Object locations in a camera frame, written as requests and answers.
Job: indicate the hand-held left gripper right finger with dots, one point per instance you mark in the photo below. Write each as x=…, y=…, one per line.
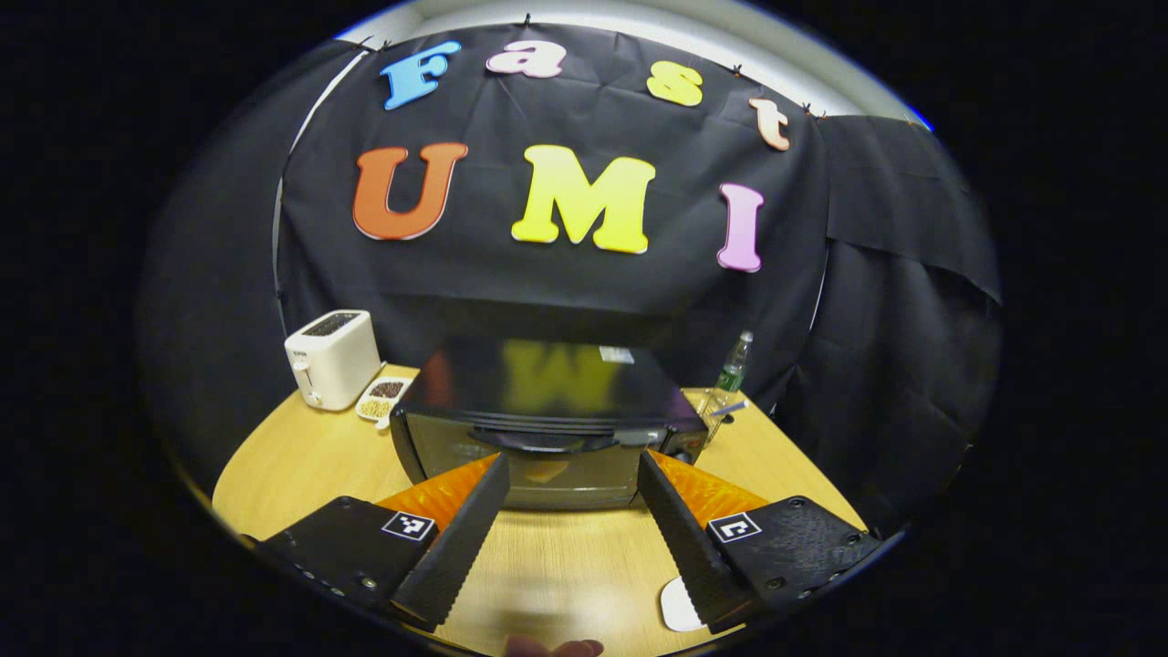
x=693, y=552

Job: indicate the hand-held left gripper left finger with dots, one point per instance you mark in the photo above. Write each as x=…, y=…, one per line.
x=452, y=547

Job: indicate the black electric oven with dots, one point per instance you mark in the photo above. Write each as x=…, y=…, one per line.
x=547, y=383

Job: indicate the white rectangular plate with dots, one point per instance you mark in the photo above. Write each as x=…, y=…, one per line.
x=677, y=604

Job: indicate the white divided dish with beans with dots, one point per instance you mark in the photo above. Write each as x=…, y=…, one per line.
x=383, y=401

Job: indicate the clear plastic water bottle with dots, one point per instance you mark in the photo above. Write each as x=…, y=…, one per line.
x=735, y=365

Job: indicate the white toaster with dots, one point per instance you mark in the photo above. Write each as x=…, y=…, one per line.
x=333, y=360

